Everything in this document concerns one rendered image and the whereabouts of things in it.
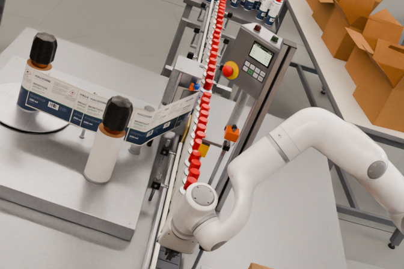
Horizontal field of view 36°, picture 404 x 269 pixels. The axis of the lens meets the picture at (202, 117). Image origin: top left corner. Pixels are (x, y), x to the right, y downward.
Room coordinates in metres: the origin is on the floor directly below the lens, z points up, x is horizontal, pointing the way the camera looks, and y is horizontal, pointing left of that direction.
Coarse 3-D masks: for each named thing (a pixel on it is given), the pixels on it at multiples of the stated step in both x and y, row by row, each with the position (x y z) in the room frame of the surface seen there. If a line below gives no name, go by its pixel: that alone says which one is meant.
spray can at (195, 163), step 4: (192, 160) 1.66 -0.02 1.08; (196, 160) 1.67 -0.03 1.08; (192, 164) 1.65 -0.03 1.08; (196, 164) 1.65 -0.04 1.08; (200, 164) 1.66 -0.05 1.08; (188, 168) 1.65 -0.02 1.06; (196, 168) 1.65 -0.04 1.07; (184, 172) 1.65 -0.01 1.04; (188, 172) 1.65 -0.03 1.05; (184, 176) 1.64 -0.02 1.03; (180, 180) 1.65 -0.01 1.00; (176, 192) 1.65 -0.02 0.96; (172, 200) 1.65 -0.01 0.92; (172, 204) 1.64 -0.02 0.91; (168, 208) 1.65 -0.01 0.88
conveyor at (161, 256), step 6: (180, 138) 2.11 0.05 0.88; (174, 180) 1.82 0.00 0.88; (162, 210) 1.64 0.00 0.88; (168, 210) 1.65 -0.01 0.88; (162, 246) 1.47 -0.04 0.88; (162, 252) 1.45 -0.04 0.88; (162, 258) 1.42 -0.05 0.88; (174, 258) 1.44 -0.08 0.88; (150, 264) 1.38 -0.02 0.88; (156, 264) 1.39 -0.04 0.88; (162, 264) 1.40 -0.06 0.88; (168, 264) 1.41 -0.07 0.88; (174, 264) 1.42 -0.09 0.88
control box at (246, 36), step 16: (240, 32) 1.89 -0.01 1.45; (256, 32) 1.88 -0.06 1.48; (272, 32) 1.94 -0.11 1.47; (240, 48) 1.88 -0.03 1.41; (272, 48) 1.83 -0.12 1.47; (240, 64) 1.87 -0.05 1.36; (256, 64) 1.84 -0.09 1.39; (272, 64) 1.82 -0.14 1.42; (240, 80) 1.85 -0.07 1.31; (256, 80) 1.83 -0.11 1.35; (256, 96) 1.82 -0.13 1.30
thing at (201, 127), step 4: (200, 124) 1.90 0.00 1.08; (196, 128) 1.88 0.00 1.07; (200, 128) 1.88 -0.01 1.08; (204, 128) 1.88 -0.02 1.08; (192, 132) 1.90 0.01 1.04; (196, 132) 1.88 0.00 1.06; (192, 136) 1.87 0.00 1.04; (188, 140) 1.89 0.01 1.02; (188, 144) 1.88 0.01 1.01; (184, 152) 1.88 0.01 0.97; (180, 160) 1.88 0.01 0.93; (180, 164) 1.87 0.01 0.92
